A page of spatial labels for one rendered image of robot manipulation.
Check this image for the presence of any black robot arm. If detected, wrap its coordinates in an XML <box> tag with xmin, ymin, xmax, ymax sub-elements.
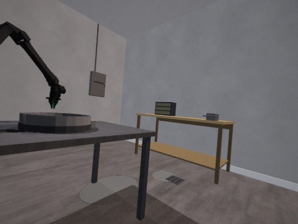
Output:
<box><xmin>0</xmin><ymin>22</ymin><xmax>66</xmax><ymax>99</ymax></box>

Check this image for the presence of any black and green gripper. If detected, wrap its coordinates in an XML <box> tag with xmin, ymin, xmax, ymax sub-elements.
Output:
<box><xmin>46</xmin><ymin>97</ymin><xmax>61</xmax><ymax>108</ymax></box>

